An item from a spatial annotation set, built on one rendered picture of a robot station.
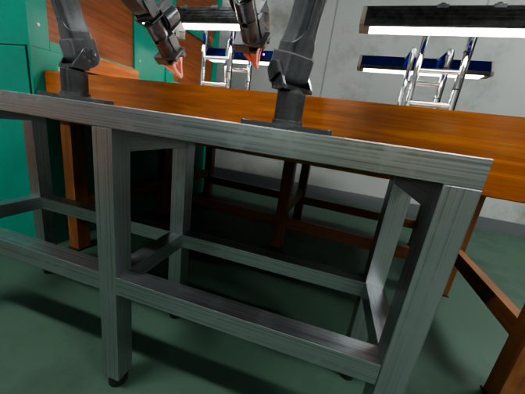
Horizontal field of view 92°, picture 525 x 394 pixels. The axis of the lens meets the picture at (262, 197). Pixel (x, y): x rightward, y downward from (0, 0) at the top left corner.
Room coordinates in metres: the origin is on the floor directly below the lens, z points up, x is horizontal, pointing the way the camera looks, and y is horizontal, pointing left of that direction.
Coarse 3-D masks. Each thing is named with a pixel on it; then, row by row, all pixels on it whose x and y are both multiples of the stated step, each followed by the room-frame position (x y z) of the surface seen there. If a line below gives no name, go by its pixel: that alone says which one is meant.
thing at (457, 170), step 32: (0, 96) 0.52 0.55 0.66; (32, 96) 0.50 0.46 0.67; (128, 128) 0.45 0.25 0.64; (160, 128) 0.43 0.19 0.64; (192, 128) 0.42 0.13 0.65; (224, 128) 0.41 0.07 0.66; (256, 128) 0.39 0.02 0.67; (320, 160) 0.37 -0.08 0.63; (352, 160) 0.36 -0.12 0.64; (384, 160) 0.35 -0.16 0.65; (416, 160) 0.34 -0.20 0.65; (448, 160) 0.33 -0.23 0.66; (480, 160) 0.32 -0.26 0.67
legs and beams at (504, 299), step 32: (64, 128) 1.04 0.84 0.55; (64, 160) 1.05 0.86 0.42; (160, 160) 1.59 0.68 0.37; (160, 192) 1.58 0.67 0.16; (256, 192) 2.00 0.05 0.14; (288, 192) 1.33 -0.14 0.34; (288, 224) 1.33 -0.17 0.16; (416, 224) 1.64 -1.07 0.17; (448, 288) 1.08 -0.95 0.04; (480, 288) 0.81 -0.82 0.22; (512, 320) 0.63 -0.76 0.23; (512, 352) 0.57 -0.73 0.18; (512, 384) 0.54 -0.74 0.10
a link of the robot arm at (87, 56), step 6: (84, 48) 0.72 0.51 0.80; (90, 48) 0.73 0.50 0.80; (78, 54) 0.71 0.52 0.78; (84, 54) 0.72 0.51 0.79; (90, 54) 0.73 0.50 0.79; (60, 60) 0.73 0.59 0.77; (78, 60) 0.70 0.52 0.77; (84, 60) 0.71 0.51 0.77; (90, 60) 0.73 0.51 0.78; (60, 66) 0.73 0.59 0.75; (72, 66) 0.69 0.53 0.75; (78, 66) 0.70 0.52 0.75; (84, 66) 0.71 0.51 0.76; (90, 66) 0.73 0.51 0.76
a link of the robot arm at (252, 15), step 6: (234, 0) 0.77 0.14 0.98; (240, 0) 0.76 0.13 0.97; (246, 0) 0.76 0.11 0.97; (252, 0) 0.76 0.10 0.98; (234, 6) 0.78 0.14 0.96; (240, 6) 0.76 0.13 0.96; (246, 6) 0.76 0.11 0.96; (252, 6) 0.77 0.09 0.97; (240, 12) 0.77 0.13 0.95; (246, 12) 0.77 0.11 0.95; (252, 12) 0.78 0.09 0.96; (240, 18) 0.78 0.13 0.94; (246, 18) 0.78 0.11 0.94; (252, 18) 0.79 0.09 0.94; (246, 24) 0.80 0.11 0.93
